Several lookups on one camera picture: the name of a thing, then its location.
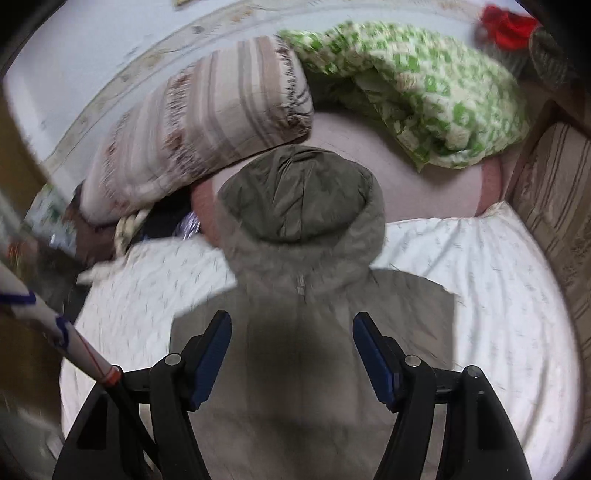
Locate red cloth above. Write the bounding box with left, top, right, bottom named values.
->
left=479, top=4, right=539, bottom=51

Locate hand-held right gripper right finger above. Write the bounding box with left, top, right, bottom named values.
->
left=352, top=312, right=533, bottom=480

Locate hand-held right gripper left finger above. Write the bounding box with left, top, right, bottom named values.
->
left=52, top=310, right=233, bottom=480

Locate white pole with blue marks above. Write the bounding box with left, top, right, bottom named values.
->
left=0, top=240, right=158, bottom=467

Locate green patterned quilt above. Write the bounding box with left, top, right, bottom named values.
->
left=277, top=21, right=532, bottom=172

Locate cream knitted cloth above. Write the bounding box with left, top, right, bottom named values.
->
left=113, top=208, right=153, bottom=254

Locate pink bed sheet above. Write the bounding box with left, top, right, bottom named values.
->
left=191, top=108, right=505, bottom=247

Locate olive hooded jacket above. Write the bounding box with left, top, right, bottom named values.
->
left=169, top=147, right=457, bottom=480

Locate striped beige pillow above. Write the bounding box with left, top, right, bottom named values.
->
left=79, top=37, right=315, bottom=226

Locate striped beige headboard cushion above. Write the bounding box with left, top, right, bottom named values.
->
left=510, top=121, right=591, bottom=296

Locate white printed blanket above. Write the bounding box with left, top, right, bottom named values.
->
left=60, top=200, right=581, bottom=480

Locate grey knitted cloth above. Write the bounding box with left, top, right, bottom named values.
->
left=529, top=28, right=578, bottom=88

